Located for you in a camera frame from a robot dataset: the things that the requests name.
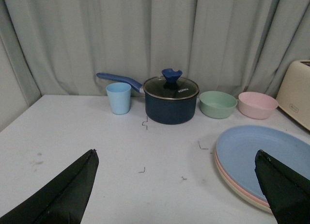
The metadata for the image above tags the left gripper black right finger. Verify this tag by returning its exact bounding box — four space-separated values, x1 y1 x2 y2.
255 150 310 224

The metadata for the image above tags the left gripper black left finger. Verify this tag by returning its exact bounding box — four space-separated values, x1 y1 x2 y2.
0 149 99 224

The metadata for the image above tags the pink plastic plate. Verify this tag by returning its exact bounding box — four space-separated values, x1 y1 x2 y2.
214 150 271 213

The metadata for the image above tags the blue plastic plate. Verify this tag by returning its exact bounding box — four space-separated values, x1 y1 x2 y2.
216 125 310 206

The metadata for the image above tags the cream plastic plate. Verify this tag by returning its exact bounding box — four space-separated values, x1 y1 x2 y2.
214 158 273 213

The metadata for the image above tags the pink plastic bowl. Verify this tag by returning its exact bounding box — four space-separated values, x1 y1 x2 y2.
238 91 279 119

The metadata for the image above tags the cream two-slot toaster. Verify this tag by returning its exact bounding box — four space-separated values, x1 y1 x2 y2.
276 60 310 130

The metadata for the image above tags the green plastic bowl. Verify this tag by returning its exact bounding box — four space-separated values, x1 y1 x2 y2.
199 91 237 119

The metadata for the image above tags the dark blue saucepan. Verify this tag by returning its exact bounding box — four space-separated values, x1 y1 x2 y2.
96 73 198 125

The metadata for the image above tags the glass pot lid blue knob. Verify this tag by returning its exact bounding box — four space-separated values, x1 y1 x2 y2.
143 68 200 100

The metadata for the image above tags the grey curtain backdrop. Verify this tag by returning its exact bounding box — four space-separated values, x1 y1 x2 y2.
0 0 310 129

